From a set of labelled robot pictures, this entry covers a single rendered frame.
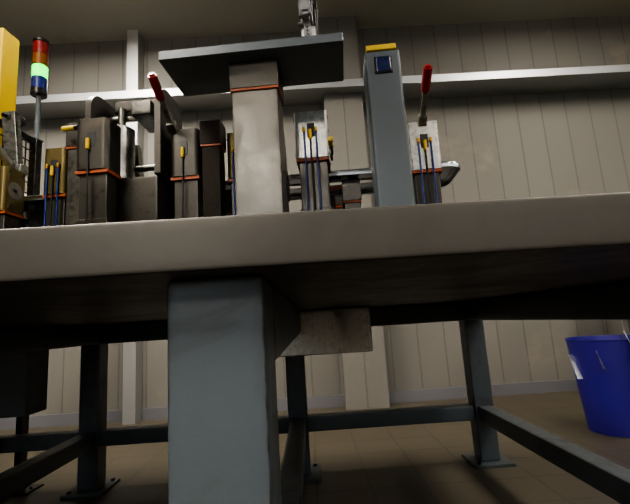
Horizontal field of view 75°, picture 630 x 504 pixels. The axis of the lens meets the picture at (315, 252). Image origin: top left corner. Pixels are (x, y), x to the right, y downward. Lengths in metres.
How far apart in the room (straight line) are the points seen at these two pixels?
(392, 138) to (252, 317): 0.57
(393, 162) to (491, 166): 2.85
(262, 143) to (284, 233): 0.55
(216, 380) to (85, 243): 0.14
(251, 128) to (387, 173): 0.28
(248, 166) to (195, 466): 0.59
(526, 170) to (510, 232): 3.42
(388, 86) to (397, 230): 0.60
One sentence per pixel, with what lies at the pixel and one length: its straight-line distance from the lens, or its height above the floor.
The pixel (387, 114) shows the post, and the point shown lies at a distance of 0.86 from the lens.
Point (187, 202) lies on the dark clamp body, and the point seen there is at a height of 0.90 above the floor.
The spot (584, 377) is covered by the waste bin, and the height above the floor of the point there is 0.26.
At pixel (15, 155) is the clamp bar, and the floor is 1.10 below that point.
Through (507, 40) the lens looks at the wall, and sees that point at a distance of 4.23.
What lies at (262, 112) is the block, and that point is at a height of 1.03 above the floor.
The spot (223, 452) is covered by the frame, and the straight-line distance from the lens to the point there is 0.36.
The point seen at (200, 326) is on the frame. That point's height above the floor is 0.62.
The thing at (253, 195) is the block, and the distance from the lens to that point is 0.81.
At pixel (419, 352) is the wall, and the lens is 3.24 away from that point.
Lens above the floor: 0.62
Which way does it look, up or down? 9 degrees up
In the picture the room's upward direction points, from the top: 4 degrees counter-clockwise
